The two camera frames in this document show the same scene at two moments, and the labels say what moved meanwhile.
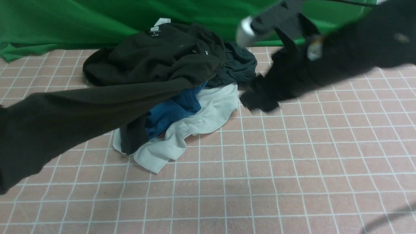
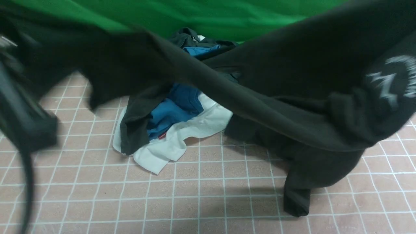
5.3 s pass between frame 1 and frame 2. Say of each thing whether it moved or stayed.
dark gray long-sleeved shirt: moved
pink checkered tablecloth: stayed
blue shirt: stayed
